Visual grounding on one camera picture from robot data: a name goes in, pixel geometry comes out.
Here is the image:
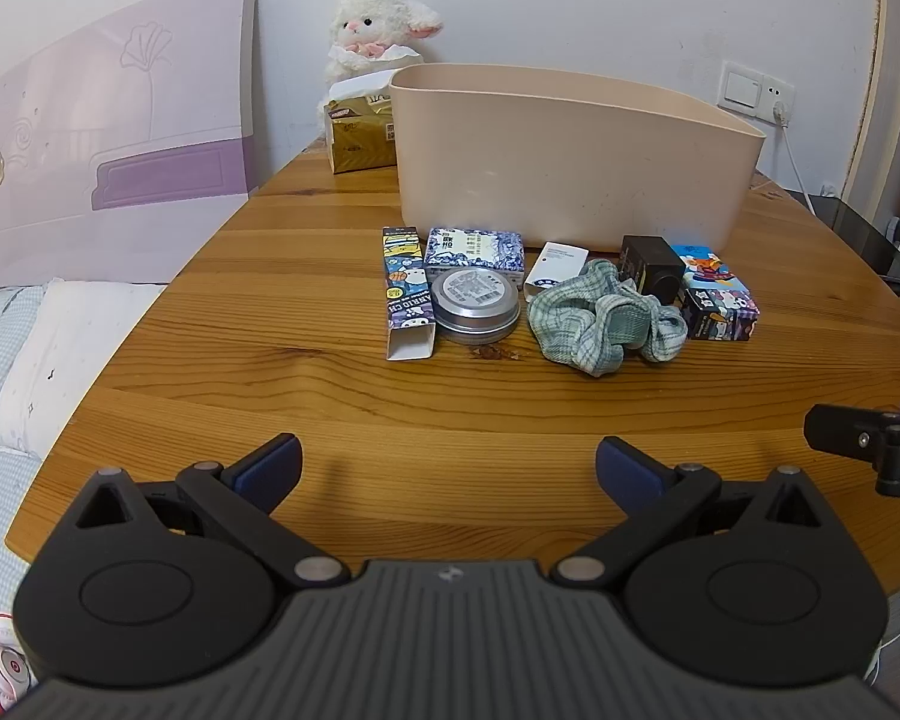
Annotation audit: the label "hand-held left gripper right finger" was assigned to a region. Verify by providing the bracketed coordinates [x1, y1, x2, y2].
[554, 436, 827, 590]

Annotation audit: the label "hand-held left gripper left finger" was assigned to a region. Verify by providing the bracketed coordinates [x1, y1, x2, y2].
[73, 433, 351, 590]

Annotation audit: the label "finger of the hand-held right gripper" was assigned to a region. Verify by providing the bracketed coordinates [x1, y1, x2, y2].
[804, 391, 900, 500]

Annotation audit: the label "green plaid scrunchie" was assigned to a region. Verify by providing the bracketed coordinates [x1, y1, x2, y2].
[526, 258, 689, 377]

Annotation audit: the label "colourful cartoon print box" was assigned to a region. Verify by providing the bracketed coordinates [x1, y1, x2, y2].
[671, 244, 761, 341]

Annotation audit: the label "dark glass side table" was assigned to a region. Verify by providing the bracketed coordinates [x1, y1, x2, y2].
[806, 193, 900, 295]

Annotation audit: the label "small black box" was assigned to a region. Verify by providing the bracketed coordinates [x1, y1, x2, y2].
[619, 235, 686, 306]

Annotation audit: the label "small white box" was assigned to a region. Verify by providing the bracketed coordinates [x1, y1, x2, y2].
[523, 241, 590, 293]

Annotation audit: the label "long cartoon print box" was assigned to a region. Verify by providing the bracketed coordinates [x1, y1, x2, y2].
[381, 225, 440, 362]

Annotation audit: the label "round silver metal tin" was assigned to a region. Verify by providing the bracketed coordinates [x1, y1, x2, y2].
[429, 268, 522, 346]

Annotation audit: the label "white pillow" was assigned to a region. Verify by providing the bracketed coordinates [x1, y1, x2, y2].
[0, 279, 167, 458]

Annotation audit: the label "blue white patterned box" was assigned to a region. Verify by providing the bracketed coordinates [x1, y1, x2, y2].
[424, 226, 526, 290]

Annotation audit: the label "light blue checked pillow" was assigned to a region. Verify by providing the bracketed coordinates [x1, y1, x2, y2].
[0, 285, 50, 432]

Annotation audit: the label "beige plastic storage bin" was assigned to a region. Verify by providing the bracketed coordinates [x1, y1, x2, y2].
[388, 64, 767, 254]

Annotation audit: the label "white red headphones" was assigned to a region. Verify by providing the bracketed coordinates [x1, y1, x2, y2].
[0, 610, 42, 717]

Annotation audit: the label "gold tissue box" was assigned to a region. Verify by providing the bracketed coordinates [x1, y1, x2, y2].
[324, 84, 400, 175]

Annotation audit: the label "light wooden shelf unit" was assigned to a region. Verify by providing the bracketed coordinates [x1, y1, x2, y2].
[844, 0, 900, 248]

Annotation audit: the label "purple white bed headboard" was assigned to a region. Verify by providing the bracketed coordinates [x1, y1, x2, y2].
[0, 0, 260, 290]

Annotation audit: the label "white plush sheep toy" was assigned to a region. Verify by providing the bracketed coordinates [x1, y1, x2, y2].
[322, 0, 446, 102]

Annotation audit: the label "thin white cable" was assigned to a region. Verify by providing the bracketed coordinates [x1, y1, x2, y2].
[866, 585, 900, 685]

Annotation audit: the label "white plug with cable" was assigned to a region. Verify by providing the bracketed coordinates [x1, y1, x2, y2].
[771, 99, 816, 205]

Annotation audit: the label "white wall switch socket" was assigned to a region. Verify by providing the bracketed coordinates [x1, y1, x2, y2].
[717, 60, 796, 121]

